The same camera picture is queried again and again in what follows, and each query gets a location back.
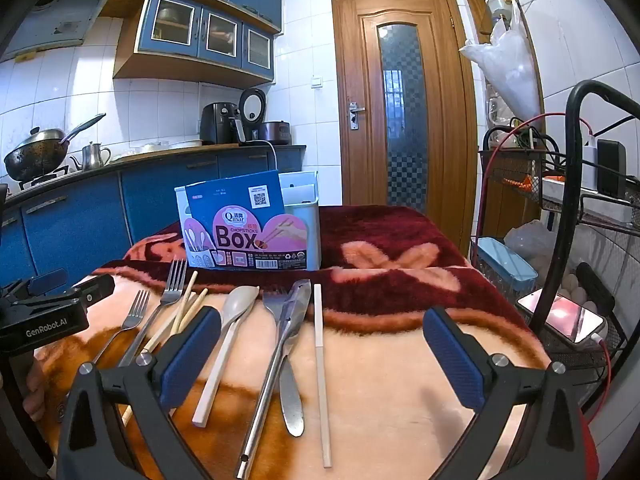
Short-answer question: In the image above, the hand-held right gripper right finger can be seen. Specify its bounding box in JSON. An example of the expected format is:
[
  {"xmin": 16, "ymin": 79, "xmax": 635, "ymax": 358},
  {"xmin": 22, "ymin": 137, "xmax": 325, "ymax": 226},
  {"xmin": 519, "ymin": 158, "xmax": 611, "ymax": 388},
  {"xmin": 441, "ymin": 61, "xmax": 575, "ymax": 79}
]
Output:
[{"xmin": 423, "ymin": 306, "xmax": 590, "ymax": 480}]

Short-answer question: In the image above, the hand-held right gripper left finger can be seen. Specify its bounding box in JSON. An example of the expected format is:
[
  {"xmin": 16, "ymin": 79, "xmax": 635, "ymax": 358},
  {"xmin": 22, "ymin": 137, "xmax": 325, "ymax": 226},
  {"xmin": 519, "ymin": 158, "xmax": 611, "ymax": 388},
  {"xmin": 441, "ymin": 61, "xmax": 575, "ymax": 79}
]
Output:
[{"xmin": 54, "ymin": 305, "xmax": 222, "ymax": 480}]

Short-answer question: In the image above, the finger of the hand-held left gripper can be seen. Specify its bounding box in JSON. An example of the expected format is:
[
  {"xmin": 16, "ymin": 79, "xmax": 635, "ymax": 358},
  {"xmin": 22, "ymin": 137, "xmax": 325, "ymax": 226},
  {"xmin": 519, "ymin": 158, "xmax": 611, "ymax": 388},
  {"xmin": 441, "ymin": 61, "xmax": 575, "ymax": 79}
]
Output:
[
  {"xmin": 25, "ymin": 268, "xmax": 69, "ymax": 297},
  {"xmin": 70, "ymin": 273, "xmax": 116, "ymax": 306}
]

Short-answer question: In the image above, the white chopstick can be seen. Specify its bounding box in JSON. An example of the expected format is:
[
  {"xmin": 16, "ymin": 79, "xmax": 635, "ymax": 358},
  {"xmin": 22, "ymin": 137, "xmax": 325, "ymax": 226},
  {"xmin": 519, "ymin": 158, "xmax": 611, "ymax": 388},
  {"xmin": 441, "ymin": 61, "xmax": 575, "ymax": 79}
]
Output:
[
  {"xmin": 313, "ymin": 283, "xmax": 334, "ymax": 469},
  {"xmin": 142, "ymin": 292, "xmax": 193, "ymax": 356},
  {"xmin": 192, "ymin": 285, "xmax": 261, "ymax": 429}
]

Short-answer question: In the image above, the small steel fork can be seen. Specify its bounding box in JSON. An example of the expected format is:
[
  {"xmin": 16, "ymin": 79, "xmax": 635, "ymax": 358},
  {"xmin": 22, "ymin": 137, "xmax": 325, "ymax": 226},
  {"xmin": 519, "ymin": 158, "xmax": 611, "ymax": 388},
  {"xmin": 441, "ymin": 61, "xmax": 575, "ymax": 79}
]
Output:
[{"xmin": 92, "ymin": 289, "xmax": 151, "ymax": 367}]

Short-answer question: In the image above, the wooden chopstick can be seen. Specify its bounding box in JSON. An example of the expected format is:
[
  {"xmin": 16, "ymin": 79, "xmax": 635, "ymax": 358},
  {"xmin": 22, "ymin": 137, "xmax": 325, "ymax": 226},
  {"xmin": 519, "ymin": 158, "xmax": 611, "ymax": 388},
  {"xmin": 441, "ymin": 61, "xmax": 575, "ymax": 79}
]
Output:
[
  {"xmin": 177, "ymin": 287, "xmax": 209, "ymax": 331},
  {"xmin": 170, "ymin": 270, "xmax": 199, "ymax": 336}
]

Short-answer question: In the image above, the long stainless steel utensil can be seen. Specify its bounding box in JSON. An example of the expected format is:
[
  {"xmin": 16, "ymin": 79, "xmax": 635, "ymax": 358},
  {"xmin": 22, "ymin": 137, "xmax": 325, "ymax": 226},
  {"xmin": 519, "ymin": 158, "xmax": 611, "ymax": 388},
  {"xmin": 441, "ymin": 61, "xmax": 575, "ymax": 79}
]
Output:
[{"xmin": 235, "ymin": 279, "xmax": 314, "ymax": 480}]

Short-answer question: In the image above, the silver table knife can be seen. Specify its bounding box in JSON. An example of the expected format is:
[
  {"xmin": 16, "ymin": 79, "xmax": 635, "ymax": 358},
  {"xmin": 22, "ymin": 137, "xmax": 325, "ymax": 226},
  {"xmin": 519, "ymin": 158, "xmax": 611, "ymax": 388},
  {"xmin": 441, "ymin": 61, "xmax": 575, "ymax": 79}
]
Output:
[{"xmin": 261, "ymin": 286, "xmax": 307, "ymax": 437}]

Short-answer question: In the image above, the light blue utensil holder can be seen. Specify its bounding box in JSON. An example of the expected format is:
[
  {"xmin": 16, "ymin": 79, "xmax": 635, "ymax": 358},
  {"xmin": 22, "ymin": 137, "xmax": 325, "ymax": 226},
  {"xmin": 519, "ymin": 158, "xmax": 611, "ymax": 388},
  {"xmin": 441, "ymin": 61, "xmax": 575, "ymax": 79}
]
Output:
[{"xmin": 174, "ymin": 170, "xmax": 321, "ymax": 272}]

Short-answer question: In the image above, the person's left hand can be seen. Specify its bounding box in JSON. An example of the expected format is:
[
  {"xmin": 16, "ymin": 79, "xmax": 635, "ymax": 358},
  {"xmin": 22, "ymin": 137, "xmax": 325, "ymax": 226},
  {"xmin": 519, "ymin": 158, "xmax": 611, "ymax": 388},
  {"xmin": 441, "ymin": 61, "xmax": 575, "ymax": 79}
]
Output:
[{"xmin": 25, "ymin": 360, "xmax": 49, "ymax": 412}]

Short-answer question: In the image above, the blue base cabinet with counter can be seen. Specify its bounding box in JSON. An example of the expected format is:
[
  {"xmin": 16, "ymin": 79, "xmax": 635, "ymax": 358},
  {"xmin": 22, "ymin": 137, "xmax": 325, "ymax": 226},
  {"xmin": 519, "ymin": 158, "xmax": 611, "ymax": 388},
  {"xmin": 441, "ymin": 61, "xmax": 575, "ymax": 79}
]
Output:
[{"xmin": 0, "ymin": 144, "xmax": 307, "ymax": 303}]

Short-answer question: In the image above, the red and peach floral blanket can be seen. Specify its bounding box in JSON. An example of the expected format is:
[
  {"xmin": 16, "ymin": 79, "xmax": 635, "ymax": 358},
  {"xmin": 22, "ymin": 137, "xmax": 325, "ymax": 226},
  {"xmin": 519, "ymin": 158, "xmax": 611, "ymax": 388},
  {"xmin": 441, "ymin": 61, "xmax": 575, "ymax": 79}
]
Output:
[{"xmin": 30, "ymin": 205, "xmax": 601, "ymax": 480}]

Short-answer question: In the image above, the gas stove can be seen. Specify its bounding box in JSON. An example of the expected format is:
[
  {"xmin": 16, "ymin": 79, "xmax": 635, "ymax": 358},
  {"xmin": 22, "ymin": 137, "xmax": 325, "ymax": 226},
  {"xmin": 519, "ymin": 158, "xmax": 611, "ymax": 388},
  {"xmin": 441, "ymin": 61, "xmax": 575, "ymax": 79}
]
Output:
[{"xmin": 20, "ymin": 165, "xmax": 72, "ymax": 191}]

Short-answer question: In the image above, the blue lidded container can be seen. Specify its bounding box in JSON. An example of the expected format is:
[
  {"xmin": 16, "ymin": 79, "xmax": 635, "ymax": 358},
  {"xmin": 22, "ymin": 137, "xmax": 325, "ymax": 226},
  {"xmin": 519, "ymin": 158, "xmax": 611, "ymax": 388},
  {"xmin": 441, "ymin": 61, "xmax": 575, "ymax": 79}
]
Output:
[{"xmin": 477, "ymin": 237, "xmax": 540, "ymax": 297}]

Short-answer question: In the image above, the smartphone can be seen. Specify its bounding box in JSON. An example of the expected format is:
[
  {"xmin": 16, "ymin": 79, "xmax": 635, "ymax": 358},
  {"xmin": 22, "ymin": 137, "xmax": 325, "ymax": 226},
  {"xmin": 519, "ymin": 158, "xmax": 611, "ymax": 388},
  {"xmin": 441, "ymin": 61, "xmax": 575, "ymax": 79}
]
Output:
[{"xmin": 515, "ymin": 290, "xmax": 606, "ymax": 345}]

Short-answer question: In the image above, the steel wok with lid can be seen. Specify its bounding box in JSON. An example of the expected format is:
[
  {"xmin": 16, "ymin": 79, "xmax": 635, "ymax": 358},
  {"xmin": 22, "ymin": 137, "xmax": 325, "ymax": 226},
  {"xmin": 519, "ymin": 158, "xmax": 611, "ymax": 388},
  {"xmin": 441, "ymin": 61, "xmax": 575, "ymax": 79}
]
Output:
[{"xmin": 4, "ymin": 112, "xmax": 107, "ymax": 184}]

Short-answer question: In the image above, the steel kettle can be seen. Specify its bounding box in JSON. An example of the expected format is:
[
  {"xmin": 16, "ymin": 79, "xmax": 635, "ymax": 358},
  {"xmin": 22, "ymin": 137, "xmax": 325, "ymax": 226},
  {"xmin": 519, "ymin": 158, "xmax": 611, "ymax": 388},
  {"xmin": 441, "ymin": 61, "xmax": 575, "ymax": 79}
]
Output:
[{"xmin": 69, "ymin": 141, "xmax": 112, "ymax": 171}]

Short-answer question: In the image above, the clear plastic bag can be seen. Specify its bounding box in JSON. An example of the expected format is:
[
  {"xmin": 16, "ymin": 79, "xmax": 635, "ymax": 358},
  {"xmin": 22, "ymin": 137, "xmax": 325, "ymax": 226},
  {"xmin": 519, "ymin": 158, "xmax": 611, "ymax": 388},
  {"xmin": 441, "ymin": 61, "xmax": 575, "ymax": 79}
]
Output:
[{"xmin": 504, "ymin": 220, "xmax": 558, "ymax": 273}]

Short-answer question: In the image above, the pile of white eggs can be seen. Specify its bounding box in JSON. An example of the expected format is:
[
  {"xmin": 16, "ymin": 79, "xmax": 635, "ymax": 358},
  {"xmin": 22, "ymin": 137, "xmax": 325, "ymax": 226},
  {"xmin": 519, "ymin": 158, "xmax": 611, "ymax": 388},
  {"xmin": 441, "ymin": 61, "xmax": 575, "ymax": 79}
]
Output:
[{"xmin": 555, "ymin": 272, "xmax": 601, "ymax": 311}]

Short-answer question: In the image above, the wooden door with glass panel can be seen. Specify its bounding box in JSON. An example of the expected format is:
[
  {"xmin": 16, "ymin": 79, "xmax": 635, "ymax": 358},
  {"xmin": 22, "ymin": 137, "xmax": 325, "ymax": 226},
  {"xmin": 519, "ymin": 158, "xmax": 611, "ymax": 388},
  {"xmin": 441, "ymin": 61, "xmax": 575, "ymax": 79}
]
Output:
[{"xmin": 331, "ymin": 0, "xmax": 479, "ymax": 257}]

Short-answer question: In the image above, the black air fryer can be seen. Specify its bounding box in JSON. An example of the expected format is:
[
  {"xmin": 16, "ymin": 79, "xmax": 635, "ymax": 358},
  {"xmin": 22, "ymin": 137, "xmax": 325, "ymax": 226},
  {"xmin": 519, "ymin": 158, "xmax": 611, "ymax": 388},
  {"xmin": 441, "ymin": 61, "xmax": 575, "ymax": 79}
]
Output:
[{"xmin": 200, "ymin": 101, "xmax": 240, "ymax": 146}]

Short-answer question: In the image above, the dark rice cooker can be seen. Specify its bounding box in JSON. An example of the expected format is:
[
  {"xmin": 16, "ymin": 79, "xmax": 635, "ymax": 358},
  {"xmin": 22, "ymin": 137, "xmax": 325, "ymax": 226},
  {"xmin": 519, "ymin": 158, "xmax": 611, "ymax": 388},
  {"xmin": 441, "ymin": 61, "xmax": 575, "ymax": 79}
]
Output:
[{"xmin": 238, "ymin": 87, "xmax": 294, "ymax": 146}]

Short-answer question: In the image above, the white power strip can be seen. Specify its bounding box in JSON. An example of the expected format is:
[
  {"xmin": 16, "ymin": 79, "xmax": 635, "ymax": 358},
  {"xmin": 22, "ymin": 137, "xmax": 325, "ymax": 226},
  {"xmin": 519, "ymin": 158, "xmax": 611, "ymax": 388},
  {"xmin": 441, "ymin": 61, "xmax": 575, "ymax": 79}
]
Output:
[{"xmin": 581, "ymin": 135, "xmax": 600, "ymax": 191}]

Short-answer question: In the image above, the black power adapter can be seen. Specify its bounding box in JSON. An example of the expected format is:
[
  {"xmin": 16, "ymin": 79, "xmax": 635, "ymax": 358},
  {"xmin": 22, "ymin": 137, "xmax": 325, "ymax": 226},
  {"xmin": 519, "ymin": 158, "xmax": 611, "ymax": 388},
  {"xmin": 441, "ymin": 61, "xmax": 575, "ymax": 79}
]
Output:
[{"xmin": 597, "ymin": 138, "xmax": 628, "ymax": 199}]

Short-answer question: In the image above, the grey range hood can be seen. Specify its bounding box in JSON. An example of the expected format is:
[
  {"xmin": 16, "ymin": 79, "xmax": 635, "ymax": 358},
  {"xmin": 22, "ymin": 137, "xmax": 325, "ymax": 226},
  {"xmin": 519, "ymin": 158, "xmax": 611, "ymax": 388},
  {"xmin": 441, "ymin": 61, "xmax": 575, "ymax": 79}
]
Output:
[{"xmin": 0, "ymin": 0, "xmax": 127, "ymax": 62}]

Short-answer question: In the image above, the white plastic bag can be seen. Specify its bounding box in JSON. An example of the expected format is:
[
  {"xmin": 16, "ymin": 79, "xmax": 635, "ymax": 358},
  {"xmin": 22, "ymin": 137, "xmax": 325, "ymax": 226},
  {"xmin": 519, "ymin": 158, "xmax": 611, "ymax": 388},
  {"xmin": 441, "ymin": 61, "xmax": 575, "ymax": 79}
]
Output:
[{"xmin": 458, "ymin": 0, "xmax": 544, "ymax": 122}]

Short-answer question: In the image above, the wooden shelf unit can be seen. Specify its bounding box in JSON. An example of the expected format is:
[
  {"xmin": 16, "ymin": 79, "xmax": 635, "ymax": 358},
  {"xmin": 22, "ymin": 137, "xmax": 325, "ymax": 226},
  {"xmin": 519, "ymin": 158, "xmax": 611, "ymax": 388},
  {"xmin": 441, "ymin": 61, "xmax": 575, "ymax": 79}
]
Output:
[{"xmin": 463, "ymin": 0, "xmax": 547, "ymax": 261}]

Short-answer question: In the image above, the red cable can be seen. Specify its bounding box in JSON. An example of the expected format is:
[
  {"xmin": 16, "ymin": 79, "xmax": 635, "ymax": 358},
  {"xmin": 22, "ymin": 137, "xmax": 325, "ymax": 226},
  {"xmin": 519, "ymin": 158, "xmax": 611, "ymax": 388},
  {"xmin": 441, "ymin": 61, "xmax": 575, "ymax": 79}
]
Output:
[{"xmin": 481, "ymin": 112, "xmax": 640, "ymax": 423}]

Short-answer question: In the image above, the white power cable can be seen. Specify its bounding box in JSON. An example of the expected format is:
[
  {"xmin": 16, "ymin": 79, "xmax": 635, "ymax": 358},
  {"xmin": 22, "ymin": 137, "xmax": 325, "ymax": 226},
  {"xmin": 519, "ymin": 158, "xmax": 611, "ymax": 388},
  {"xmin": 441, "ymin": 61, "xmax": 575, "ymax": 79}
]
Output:
[{"xmin": 250, "ymin": 137, "xmax": 279, "ymax": 179}]

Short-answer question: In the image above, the black wire cart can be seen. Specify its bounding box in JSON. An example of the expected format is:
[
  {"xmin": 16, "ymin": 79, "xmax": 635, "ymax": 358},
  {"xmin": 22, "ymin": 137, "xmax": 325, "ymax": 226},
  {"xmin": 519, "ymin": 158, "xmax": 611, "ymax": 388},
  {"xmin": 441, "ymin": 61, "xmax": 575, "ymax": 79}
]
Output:
[{"xmin": 470, "ymin": 80, "xmax": 640, "ymax": 413}]

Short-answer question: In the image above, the blue glass-door wall cabinet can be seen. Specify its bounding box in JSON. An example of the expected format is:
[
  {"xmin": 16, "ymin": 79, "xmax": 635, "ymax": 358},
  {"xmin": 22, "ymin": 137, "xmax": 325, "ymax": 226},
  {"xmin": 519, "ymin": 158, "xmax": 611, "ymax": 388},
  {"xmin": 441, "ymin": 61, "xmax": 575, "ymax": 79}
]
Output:
[{"xmin": 100, "ymin": 0, "xmax": 282, "ymax": 89}]

